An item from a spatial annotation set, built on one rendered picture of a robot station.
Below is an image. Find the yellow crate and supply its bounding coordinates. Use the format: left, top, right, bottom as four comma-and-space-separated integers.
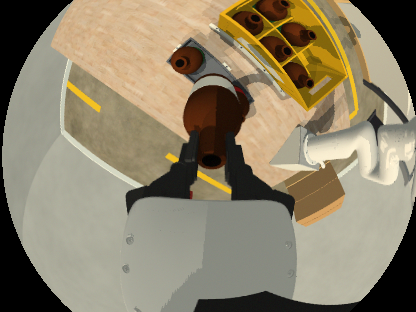
218, 0, 348, 112

